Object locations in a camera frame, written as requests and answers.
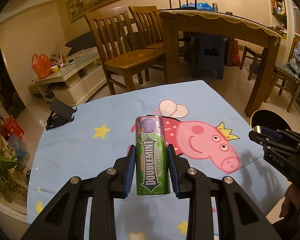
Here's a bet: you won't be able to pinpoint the blue plastic stool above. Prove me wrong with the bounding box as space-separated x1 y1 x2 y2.
193 33 225 80

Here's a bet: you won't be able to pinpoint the blue cartoon pig tablecloth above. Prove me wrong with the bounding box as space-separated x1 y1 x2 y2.
26 80 291 240

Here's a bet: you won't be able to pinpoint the person's right hand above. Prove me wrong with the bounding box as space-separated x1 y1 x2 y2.
279 184 300 220

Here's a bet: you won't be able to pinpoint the small wooden stool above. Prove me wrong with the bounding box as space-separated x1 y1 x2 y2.
239 45 263 81

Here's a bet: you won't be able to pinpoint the red box on shelf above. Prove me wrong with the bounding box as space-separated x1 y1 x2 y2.
0 115 24 139

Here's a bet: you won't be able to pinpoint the blue clothes on chair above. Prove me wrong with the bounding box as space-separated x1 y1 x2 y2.
286 41 300 80

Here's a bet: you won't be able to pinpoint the green Doublemint gum box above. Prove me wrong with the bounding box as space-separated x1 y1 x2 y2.
135 115 170 196

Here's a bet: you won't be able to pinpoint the wooden chair with clothes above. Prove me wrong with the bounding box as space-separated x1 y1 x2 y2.
264 36 300 112

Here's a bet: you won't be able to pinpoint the wooden dining table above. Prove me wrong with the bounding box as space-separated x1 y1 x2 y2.
159 9 282 117

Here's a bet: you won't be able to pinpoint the black round trash bin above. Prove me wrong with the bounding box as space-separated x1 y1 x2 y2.
250 109 292 131

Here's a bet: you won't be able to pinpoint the orange plastic bag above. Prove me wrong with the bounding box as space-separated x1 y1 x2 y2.
32 54 52 79

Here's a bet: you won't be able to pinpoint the far wooden chair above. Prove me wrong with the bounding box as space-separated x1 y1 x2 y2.
128 5 165 55

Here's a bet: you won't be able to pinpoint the blue plastic bag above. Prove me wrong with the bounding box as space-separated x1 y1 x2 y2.
181 2 214 11

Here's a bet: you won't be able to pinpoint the near wooden chair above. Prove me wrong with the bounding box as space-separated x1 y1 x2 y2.
85 6 167 95

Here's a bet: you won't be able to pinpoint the white tv cabinet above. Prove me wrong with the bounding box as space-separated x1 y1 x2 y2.
31 47 106 106

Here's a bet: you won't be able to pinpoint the black phone stand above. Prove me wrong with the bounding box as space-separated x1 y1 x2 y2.
45 99 77 131

